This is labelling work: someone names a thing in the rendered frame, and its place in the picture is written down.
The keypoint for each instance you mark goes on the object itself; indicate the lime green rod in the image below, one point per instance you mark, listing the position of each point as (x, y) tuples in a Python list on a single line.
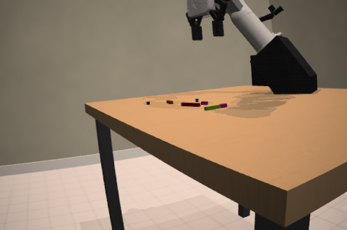
[(207, 108)]

